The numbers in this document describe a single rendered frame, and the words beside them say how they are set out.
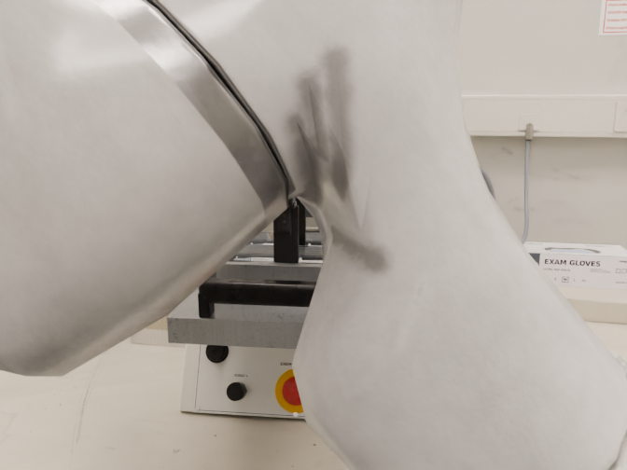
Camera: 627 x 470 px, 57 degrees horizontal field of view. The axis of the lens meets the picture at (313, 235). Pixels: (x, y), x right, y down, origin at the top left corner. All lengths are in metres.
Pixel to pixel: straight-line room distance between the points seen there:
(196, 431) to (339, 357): 0.66
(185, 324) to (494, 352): 0.46
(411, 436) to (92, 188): 0.13
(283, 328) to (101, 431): 0.37
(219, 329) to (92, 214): 0.44
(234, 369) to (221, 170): 0.69
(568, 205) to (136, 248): 1.45
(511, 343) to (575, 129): 1.33
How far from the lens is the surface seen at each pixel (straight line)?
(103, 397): 0.97
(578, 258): 1.38
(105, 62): 0.19
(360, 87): 0.20
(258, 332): 0.61
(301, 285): 0.59
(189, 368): 0.89
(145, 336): 1.13
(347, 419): 0.21
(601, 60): 1.58
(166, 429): 0.86
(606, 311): 1.33
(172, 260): 0.20
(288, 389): 0.84
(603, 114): 1.53
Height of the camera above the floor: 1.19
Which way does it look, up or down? 13 degrees down
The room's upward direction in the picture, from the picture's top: straight up
